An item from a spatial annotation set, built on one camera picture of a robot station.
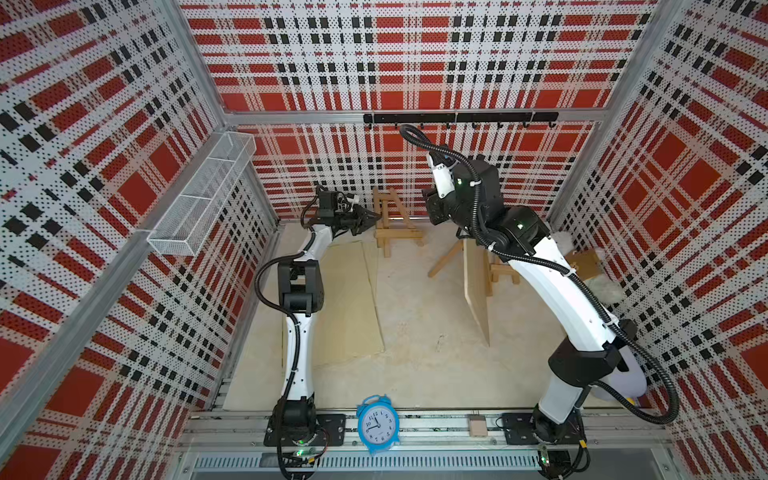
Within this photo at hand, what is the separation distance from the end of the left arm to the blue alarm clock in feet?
1.58

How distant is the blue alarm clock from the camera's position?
0.72 metres

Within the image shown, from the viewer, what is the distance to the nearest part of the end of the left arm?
901 mm
